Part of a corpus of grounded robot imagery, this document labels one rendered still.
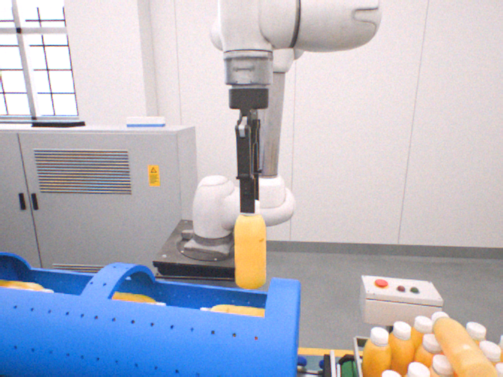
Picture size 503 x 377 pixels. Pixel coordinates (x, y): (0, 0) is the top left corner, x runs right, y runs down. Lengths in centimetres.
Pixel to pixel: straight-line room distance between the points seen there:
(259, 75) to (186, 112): 291
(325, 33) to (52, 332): 79
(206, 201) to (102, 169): 134
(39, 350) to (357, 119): 311
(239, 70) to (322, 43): 16
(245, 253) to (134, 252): 192
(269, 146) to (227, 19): 66
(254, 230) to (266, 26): 37
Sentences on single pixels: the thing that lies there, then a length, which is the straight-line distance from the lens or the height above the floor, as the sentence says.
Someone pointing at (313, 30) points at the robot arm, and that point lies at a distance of 62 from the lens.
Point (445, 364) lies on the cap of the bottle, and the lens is 89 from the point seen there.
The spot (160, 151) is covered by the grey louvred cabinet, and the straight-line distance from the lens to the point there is 225.
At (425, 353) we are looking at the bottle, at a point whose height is 105.
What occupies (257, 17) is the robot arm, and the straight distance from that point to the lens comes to 60.
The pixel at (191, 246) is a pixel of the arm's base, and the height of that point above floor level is 109.
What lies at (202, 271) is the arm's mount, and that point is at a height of 103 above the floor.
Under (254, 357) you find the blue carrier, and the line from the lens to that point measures 69.
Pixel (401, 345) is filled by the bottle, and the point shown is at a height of 105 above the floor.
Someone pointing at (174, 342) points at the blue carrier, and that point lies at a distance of 73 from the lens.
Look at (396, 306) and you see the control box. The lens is 106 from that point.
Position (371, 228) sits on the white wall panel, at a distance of 375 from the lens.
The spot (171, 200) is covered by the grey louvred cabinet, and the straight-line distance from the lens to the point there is 230.
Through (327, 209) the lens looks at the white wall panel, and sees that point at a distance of 358.
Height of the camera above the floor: 162
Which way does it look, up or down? 15 degrees down
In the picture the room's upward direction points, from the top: straight up
